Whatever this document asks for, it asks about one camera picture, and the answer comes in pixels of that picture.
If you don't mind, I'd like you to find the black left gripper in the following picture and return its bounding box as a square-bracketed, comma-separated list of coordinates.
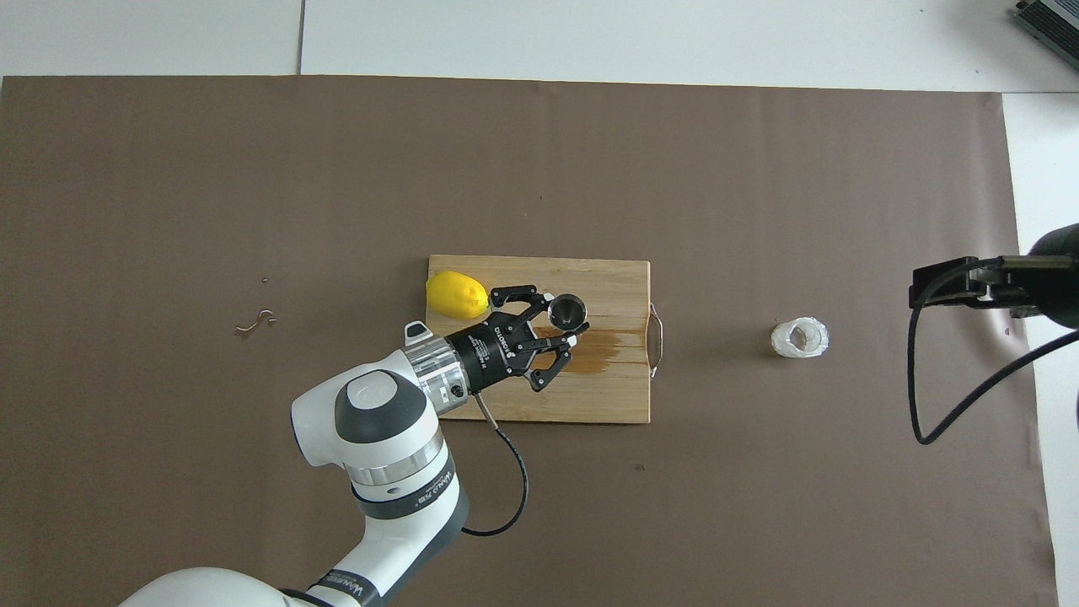
[444, 285, 591, 395]

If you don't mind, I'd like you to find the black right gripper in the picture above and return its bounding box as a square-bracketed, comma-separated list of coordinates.
[909, 223, 1079, 330]

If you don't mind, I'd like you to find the steel cocktail jigger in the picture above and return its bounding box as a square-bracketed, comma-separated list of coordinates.
[548, 293, 588, 331]

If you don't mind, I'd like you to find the clear plastic cup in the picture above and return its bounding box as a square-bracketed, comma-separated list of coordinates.
[770, 317, 829, 359]

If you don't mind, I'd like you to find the yellow lemon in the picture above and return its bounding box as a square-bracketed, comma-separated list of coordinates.
[426, 271, 491, 320]

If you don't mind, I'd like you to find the wooden cutting board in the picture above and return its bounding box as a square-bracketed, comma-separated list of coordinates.
[421, 255, 664, 424]

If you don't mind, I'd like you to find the brown paper table mat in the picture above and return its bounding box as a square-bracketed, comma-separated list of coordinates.
[0, 74, 1059, 607]

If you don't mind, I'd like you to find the grey ribbed metal device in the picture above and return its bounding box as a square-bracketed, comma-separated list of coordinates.
[1014, 0, 1079, 70]

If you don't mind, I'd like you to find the right arm gripper cable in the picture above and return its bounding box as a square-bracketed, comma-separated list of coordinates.
[907, 261, 1079, 445]

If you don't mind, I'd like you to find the arm gripper cable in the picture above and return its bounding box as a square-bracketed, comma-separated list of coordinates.
[907, 261, 1079, 445]
[462, 392, 529, 538]

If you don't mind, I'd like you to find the left arm gripper cable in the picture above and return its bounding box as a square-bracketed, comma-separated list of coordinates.
[462, 392, 529, 538]

